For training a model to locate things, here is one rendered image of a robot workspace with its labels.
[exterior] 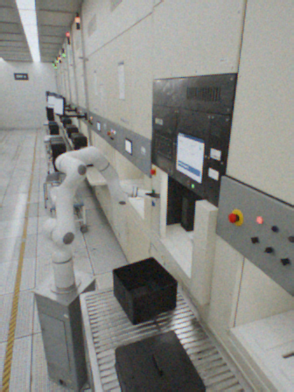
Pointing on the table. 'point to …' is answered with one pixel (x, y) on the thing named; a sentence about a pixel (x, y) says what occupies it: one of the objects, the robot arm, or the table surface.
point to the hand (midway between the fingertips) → (157, 195)
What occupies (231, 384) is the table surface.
